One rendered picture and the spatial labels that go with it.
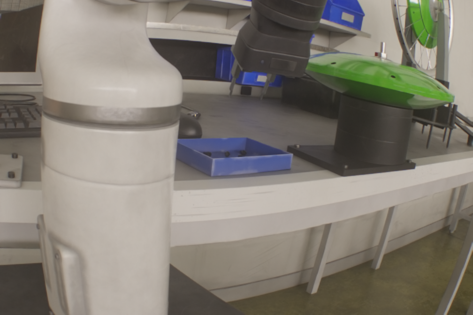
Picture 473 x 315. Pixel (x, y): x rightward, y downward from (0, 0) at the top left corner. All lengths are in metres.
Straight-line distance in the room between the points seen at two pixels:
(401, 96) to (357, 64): 0.08
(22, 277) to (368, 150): 0.55
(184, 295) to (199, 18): 1.25
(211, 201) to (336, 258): 1.87
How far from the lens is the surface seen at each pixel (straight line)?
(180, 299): 0.40
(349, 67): 0.64
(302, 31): 0.47
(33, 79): 0.92
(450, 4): 1.78
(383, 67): 0.65
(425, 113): 1.09
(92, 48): 0.26
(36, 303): 0.37
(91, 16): 0.28
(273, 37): 0.47
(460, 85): 3.13
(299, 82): 1.36
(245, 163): 0.58
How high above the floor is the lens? 1.07
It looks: 10 degrees down
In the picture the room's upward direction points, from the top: 7 degrees clockwise
